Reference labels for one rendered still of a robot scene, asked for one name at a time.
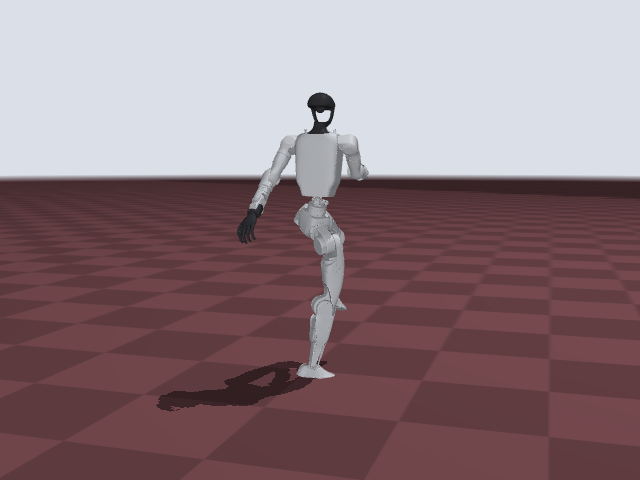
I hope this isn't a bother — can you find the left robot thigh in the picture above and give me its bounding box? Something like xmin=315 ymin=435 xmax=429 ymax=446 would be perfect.
xmin=293 ymin=204 xmax=345 ymax=245

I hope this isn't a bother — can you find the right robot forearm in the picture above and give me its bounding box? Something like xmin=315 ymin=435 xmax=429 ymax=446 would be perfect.
xmin=356 ymin=165 xmax=369 ymax=181

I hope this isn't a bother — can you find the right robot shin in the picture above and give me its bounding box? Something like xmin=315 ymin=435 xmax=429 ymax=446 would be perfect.
xmin=308 ymin=300 xmax=336 ymax=369

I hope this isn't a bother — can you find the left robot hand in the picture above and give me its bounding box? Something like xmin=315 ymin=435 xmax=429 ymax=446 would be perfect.
xmin=237 ymin=204 xmax=263 ymax=244

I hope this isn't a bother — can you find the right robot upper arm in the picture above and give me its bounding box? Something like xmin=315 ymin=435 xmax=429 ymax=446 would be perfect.
xmin=338 ymin=134 xmax=362 ymax=179

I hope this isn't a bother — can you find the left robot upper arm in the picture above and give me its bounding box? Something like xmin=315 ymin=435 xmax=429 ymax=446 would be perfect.
xmin=268 ymin=135 xmax=298 ymax=186

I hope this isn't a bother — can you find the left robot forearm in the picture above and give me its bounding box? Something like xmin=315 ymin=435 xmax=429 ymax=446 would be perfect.
xmin=249 ymin=169 xmax=274 ymax=214

